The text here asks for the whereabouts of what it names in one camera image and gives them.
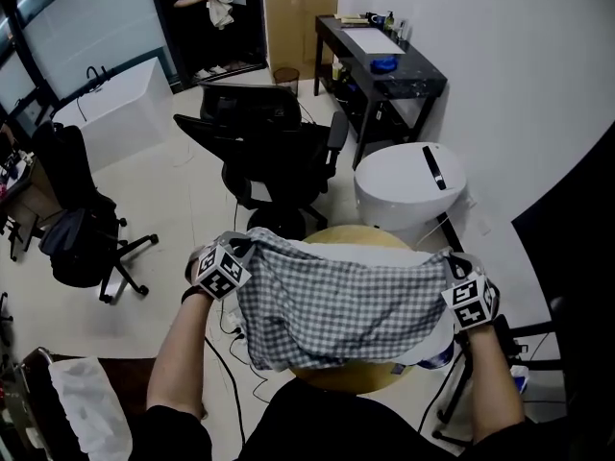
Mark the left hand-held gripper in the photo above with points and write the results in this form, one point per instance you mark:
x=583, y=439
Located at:
x=221, y=272

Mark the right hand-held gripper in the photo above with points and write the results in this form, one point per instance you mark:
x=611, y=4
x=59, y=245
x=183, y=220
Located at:
x=471, y=300

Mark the white pillow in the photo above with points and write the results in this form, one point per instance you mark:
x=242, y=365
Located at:
x=365, y=252

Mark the grey checkered pillowcase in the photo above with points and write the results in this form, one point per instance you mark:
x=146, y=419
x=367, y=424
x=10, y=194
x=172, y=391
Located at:
x=336, y=305

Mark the person's right forearm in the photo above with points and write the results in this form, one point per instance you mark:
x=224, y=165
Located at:
x=495, y=387

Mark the person's left forearm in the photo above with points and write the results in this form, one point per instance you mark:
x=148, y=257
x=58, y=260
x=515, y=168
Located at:
x=180, y=358

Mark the person's left hand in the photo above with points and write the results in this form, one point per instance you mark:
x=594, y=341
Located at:
x=193, y=267

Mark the black round floor stand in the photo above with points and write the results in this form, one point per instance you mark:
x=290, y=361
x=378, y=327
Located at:
x=278, y=224

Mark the black wristband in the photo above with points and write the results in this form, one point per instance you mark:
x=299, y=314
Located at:
x=193, y=295

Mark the black metal stand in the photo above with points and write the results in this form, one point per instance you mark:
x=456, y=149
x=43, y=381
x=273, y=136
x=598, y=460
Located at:
x=504, y=334

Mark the black mesh office chair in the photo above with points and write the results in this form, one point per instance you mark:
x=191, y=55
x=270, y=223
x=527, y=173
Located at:
x=269, y=152

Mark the round wooden stool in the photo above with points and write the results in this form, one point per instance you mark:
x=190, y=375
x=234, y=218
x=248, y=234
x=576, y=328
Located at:
x=355, y=235

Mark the large black panel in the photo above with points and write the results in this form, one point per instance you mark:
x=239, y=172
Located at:
x=576, y=305

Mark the black mesh wastebasket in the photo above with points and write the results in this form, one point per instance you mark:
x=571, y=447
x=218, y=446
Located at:
x=287, y=80

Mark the white bathtub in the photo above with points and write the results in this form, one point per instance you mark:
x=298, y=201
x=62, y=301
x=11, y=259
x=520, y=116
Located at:
x=125, y=113

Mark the black side table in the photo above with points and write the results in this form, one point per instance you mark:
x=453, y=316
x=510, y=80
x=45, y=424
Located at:
x=413, y=84

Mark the brown laundry cart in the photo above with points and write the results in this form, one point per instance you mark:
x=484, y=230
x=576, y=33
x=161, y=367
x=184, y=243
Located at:
x=125, y=387

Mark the black high-back office chair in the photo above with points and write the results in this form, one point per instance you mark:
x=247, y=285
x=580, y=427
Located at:
x=67, y=176

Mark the person's black clothing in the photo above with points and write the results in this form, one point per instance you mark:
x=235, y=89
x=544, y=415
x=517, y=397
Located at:
x=336, y=425

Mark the blue cloth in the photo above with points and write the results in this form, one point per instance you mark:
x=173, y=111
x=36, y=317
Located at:
x=384, y=64

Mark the brown cardboard sheet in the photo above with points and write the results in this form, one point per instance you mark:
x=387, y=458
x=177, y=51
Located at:
x=298, y=31

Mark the white laundry bag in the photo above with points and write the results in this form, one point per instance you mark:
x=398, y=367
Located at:
x=91, y=406

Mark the brown office desk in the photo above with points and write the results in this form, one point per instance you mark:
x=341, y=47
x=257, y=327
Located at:
x=29, y=200

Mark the black faucet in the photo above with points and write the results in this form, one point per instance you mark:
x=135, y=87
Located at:
x=91, y=71

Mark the white tray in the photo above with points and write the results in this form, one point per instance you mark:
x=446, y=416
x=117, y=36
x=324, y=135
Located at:
x=375, y=41

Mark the dark pump bottle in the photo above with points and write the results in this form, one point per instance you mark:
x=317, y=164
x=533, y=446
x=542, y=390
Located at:
x=389, y=21

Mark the dark mug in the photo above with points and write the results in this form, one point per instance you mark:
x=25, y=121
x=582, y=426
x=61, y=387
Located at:
x=375, y=17

